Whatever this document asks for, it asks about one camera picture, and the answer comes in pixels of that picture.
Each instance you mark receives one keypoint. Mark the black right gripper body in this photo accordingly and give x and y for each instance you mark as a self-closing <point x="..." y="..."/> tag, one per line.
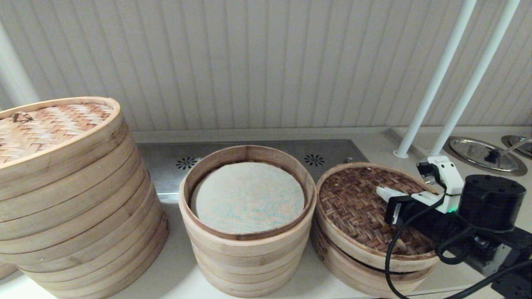
<point x="424" y="224"/>

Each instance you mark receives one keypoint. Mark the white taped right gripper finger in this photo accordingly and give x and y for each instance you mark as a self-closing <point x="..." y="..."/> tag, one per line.
<point x="392" y="193"/>

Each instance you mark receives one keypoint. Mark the dark woven bamboo steamer lid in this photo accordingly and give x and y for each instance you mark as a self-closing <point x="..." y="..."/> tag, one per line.
<point x="353" y="203"/>

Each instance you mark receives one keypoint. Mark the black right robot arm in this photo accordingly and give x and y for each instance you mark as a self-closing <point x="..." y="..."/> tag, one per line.
<point x="490" y="199"/>

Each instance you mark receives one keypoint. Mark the round stainless steel pot lid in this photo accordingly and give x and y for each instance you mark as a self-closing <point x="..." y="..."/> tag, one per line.
<point x="519" y="147"/>
<point x="469" y="150"/>

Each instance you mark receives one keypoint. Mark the single bamboo steamer tray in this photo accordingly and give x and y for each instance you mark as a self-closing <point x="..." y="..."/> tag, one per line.
<point x="353" y="278"/>

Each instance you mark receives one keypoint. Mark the white round steamer liner cloth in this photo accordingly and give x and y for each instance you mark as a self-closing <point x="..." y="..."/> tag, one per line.
<point x="249" y="195"/>

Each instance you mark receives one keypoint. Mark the narrow bamboo steamer stack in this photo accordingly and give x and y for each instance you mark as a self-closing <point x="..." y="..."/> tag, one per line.
<point x="245" y="261"/>

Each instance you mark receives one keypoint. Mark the tall wide bamboo steamer stack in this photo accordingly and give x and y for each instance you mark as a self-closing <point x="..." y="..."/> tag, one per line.
<point x="83" y="232"/>

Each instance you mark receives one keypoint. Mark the light woven bamboo steamer lid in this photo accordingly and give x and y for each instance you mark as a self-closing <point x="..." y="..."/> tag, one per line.
<point x="50" y="131"/>

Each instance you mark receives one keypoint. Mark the white metal pole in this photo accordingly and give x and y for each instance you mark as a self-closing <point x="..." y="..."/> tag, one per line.
<point x="434" y="83"/>
<point x="476" y="79"/>

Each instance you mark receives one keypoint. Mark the stainless steel steam plate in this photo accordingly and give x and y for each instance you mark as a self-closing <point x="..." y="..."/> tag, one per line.
<point x="166" y="158"/>

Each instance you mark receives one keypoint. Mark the thick white pipe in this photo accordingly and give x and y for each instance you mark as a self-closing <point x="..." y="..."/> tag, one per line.
<point x="16" y="74"/>

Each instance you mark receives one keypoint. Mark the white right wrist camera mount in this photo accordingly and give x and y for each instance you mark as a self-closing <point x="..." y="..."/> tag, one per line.
<point x="449" y="174"/>

